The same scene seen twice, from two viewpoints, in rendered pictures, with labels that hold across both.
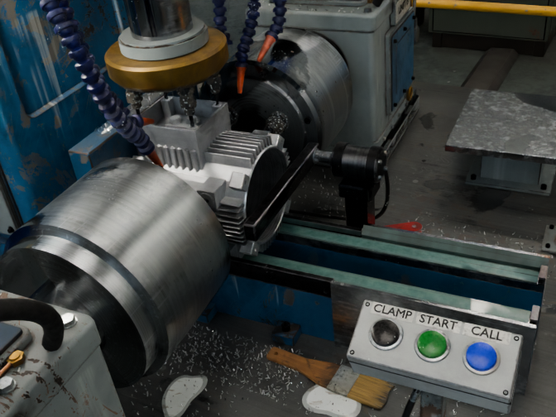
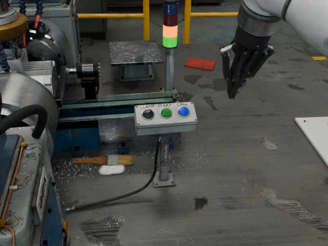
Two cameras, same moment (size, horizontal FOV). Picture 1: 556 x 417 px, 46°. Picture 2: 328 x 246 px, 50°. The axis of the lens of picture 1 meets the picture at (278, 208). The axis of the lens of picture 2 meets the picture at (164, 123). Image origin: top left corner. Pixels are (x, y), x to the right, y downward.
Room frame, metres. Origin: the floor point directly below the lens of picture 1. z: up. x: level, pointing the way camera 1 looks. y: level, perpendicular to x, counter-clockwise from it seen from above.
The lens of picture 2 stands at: (-0.16, 0.37, 1.59)
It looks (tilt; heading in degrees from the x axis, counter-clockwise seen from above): 34 degrees down; 322
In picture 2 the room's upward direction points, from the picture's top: 1 degrees clockwise
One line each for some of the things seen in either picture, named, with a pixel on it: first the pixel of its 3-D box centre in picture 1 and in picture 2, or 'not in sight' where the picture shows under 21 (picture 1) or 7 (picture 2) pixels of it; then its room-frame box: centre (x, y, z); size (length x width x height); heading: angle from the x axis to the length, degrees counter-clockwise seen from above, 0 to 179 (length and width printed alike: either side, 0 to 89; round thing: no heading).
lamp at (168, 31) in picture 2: not in sight; (170, 30); (0.93, -0.52, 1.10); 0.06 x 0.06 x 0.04
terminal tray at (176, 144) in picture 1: (183, 132); (6, 65); (0.95, 0.14, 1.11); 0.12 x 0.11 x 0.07; 61
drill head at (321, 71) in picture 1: (284, 98); (35, 50); (1.18, -0.04, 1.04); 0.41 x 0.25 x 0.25; 151
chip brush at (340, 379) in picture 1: (326, 374); (104, 160); (0.69, -0.04, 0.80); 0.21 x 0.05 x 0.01; 55
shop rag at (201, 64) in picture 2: not in sight; (200, 63); (1.08, -0.85, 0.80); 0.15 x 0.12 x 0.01; 33
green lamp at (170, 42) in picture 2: not in sight; (170, 40); (0.93, -0.52, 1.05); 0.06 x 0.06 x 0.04
